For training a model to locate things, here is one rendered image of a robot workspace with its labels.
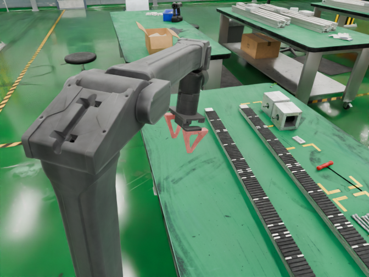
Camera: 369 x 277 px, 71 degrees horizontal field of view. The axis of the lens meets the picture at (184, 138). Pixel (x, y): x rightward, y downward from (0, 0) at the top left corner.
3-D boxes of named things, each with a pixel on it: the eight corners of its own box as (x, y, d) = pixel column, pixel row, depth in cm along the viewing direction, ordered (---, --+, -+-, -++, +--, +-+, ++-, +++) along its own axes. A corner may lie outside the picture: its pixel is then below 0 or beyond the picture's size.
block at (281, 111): (266, 120, 129) (269, 103, 123) (287, 118, 130) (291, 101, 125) (274, 131, 121) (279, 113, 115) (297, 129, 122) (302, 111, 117)
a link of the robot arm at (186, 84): (178, 67, 62) (201, 71, 61) (185, 65, 69) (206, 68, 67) (174, 95, 65) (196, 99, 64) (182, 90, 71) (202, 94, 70)
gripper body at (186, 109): (186, 111, 75) (190, 86, 72) (205, 124, 67) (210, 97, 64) (166, 112, 72) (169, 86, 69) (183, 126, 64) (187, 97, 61)
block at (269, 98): (256, 109, 138) (259, 93, 133) (275, 106, 140) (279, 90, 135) (266, 118, 130) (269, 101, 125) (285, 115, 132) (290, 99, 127)
